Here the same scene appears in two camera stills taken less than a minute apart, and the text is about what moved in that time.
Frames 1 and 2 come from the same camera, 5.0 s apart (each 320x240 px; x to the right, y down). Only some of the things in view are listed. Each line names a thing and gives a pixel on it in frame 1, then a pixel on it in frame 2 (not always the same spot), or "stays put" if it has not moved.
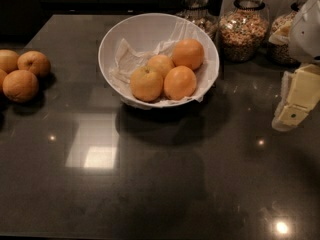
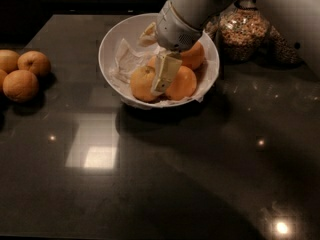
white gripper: (306, 34) → (174, 30)
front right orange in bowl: (180, 83) stays put
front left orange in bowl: (146, 84) stays put
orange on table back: (35, 62) stays put
